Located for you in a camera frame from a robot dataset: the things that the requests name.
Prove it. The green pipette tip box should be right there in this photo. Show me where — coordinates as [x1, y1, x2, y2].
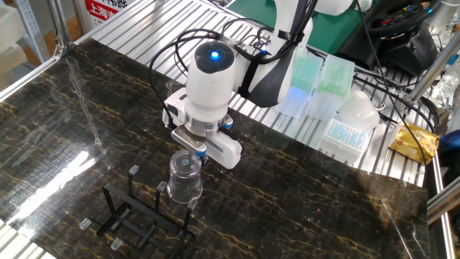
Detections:
[275, 48, 324, 119]
[305, 53, 356, 123]

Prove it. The black wire cup rack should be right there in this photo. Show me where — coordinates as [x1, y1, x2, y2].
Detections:
[79, 164, 199, 259]

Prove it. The green cutting mat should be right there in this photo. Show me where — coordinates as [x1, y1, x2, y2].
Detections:
[226, 0, 364, 55]

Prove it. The gold foil snack packet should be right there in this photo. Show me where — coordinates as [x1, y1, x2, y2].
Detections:
[388, 121, 440, 165]

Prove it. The perforated metal post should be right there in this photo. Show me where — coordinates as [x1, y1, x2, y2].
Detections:
[14, 0, 52, 65]

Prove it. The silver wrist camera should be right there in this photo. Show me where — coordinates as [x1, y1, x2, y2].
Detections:
[170, 125, 208, 158]

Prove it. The dark marble pattern mat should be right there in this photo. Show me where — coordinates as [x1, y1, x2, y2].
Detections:
[0, 37, 431, 259]

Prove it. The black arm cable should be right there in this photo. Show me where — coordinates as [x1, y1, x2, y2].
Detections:
[148, 0, 319, 130]

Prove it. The white plastic bowl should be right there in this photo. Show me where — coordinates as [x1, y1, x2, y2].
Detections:
[337, 89, 381, 131]

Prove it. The thin black cable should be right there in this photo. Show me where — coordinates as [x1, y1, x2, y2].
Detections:
[353, 0, 429, 167]

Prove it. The red and white sign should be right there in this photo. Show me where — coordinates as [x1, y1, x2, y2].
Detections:
[83, 0, 126, 32]

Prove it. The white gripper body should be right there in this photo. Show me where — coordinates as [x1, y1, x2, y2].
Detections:
[162, 88, 244, 170]

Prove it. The aluminium frame post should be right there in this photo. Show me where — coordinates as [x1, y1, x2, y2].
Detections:
[405, 31, 460, 106]
[47, 0, 74, 50]

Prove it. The black steering wheel controller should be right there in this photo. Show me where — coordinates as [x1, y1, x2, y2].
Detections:
[337, 0, 440, 77]

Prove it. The blue pipette tip box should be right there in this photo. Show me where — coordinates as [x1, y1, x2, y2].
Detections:
[318, 117, 373, 165]

